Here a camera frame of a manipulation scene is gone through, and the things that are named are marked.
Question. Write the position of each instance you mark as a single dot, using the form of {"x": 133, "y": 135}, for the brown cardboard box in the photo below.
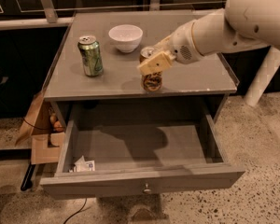
{"x": 41, "y": 127}

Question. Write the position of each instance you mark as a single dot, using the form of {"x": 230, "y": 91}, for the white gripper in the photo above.
{"x": 182, "y": 45}

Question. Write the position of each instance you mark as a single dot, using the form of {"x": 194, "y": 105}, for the white paper packet in drawer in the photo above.
{"x": 81, "y": 165}

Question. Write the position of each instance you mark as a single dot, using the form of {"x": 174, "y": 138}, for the metal railing frame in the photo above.
{"x": 49, "y": 6}

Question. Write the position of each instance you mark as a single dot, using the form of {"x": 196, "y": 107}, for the black bar on floor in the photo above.
{"x": 27, "y": 180}

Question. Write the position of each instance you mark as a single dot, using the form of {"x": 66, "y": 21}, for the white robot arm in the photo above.
{"x": 240, "y": 26}

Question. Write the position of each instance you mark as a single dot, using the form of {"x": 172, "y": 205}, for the open grey top drawer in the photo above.
{"x": 172, "y": 151}

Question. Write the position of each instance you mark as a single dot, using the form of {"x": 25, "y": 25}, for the orange soda can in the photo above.
{"x": 151, "y": 82}

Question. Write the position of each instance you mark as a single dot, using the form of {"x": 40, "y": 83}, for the grey cabinet with counter top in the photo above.
{"x": 121, "y": 78}

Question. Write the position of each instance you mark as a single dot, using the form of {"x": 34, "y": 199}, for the round metal drawer knob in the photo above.
{"x": 146, "y": 189}

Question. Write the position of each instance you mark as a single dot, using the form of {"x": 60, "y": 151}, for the white ceramic bowl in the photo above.
{"x": 126, "y": 37}

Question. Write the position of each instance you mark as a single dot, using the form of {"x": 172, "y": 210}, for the green soda can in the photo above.
{"x": 89, "y": 49}

